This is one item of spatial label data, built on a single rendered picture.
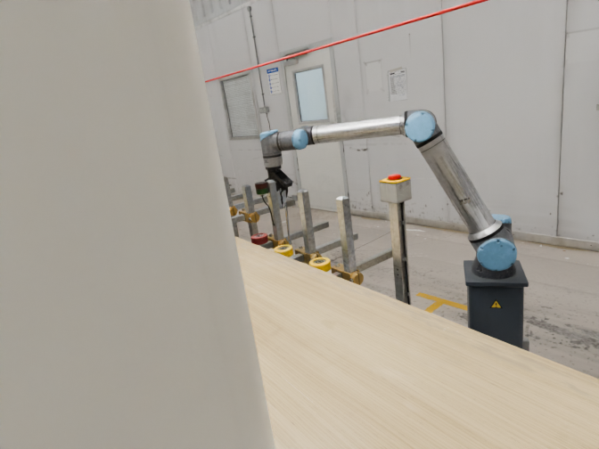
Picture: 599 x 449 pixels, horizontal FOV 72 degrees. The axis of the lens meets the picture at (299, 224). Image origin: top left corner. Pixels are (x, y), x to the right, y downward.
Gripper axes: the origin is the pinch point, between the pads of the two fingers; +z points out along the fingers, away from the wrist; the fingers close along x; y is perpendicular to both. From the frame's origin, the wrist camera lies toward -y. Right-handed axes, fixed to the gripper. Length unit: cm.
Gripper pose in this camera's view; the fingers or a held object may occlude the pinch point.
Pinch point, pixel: (282, 206)
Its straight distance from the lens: 204.9
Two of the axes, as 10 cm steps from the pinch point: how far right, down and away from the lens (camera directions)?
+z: 1.3, 9.5, 2.9
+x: -8.0, 2.7, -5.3
